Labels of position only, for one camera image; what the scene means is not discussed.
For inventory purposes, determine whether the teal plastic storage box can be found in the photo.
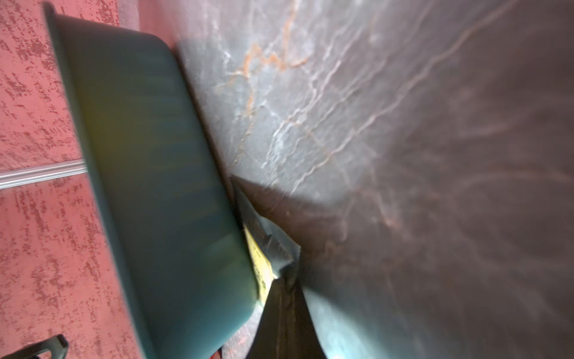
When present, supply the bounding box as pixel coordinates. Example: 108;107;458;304
43;2;258;358

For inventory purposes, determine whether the black oolong tea bag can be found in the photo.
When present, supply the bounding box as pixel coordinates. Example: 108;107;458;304
231;179;300;304

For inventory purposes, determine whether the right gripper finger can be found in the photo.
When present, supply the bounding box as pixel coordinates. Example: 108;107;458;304
247;264;326;358

